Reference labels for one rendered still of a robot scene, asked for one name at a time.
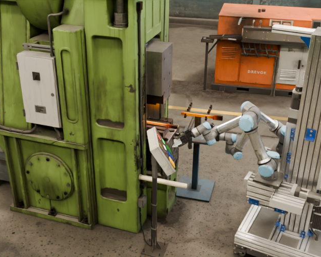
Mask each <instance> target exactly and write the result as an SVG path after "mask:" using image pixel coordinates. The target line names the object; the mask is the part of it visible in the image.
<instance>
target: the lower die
mask: <svg viewBox="0 0 321 257"><path fill-rule="evenodd" d="M147 121H153V122H159V123H166V124H168V123H169V122H161V121H156V120H150V119H149V120H148V119H147ZM147 127H149V129H151V128H152V127H156V128H158V130H157V131H158V132H159V134H160V135H161V136H162V137H165V135H166V134H167V132H168V131H169V129H170V128H167V126H164V125H157V124H151V123H147ZM149 129H148V130H149Z"/></svg>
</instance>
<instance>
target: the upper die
mask: <svg viewBox="0 0 321 257"><path fill-rule="evenodd" d="M169 97H170V87H169V89H168V90H167V91H166V92H165V93H164V94H163V95H162V96H155V95H148V94H147V102H152V103H156V104H164V103H165V102H166V100H167V99H168V98H169Z"/></svg>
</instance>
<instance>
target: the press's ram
mask: <svg viewBox="0 0 321 257"><path fill-rule="evenodd" d="M145 47H146V91H147V94H148V95H155V96H162V95H163V94H164V93H165V92H166V91H167V90H168V89H169V87H170V86H171V85H172V54H173V43H172V42H162V41H153V40H149V41H148V44H147V46H145Z"/></svg>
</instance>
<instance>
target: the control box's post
mask: <svg viewBox="0 0 321 257"><path fill-rule="evenodd" d="M152 204H154V205H156V204H157V166H153V165H152ZM154 205H153V206H152V228H153V230H152V246H153V242H154V243H155V249H156V242H157V229H156V228H157V206H154ZM154 229H156V230H154Z"/></svg>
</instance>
